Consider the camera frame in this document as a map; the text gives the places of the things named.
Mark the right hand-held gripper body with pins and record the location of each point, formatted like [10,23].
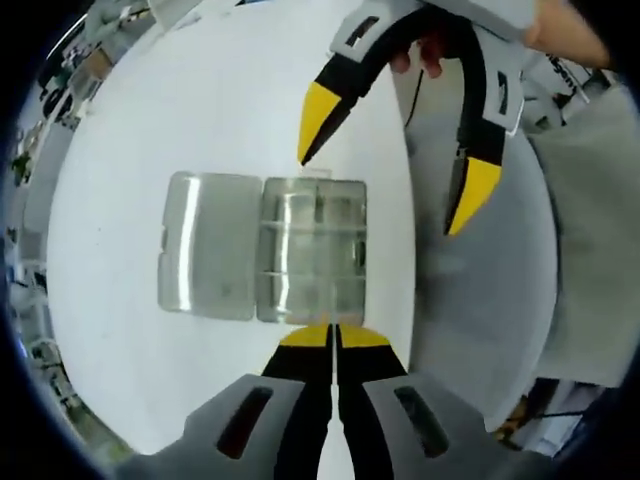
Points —
[490,12]

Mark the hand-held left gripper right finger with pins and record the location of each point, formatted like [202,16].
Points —
[370,400]

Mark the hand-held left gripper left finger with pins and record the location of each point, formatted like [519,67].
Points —
[295,400]

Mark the transparent grey guide fixture box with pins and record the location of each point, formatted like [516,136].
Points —
[210,240]

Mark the person's right hand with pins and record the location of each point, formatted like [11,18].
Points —
[432,62]

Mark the white worn device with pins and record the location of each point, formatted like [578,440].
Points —
[555,85]

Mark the white mesh office chair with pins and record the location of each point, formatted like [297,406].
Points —
[475,300]

